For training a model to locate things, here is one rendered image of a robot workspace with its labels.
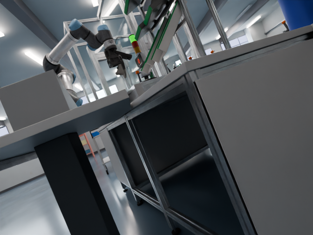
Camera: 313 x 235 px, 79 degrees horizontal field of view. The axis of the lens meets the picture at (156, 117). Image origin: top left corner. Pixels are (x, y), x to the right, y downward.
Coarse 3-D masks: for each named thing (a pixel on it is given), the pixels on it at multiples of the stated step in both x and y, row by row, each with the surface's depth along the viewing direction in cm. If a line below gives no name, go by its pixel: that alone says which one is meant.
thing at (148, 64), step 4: (164, 20) 101; (164, 24) 101; (160, 28) 100; (160, 32) 100; (156, 36) 99; (156, 40) 99; (152, 44) 112; (156, 44) 99; (152, 48) 98; (152, 52) 98; (148, 56) 97; (148, 60) 97; (152, 60) 98; (144, 64) 110; (148, 64) 110; (152, 64) 98; (144, 68) 109; (148, 68) 110; (148, 72) 108
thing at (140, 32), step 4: (152, 0) 101; (140, 24) 98; (144, 24) 99; (152, 24) 109; (140, 28) 98; (144, 28) 102; (148, 28) 108; (136, 32) 103; (140, 32) 101; (144, 32) 108; (136, 36) 107; (140, 36) 107; (136, 40) 110
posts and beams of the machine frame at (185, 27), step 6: (132, 12) 225; (132, 18) 224; (180, 18) 233; (186, 24) 232; (186, 30) 232; (144, 42) 225; (192, 42) 232; (144, 48) 224; (192, 48) 234; (198, 54) 233; (156, 72) 226
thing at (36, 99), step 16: (32, 80) 84; (48, 80) 85; (0, 96) 82; (16, 96) 83; (32, 96) 84; (48, 96) 85; (64, 96) 86; (16, 112) 83; (32, 112) 84; (48, 112) 85; (16, 128) 83
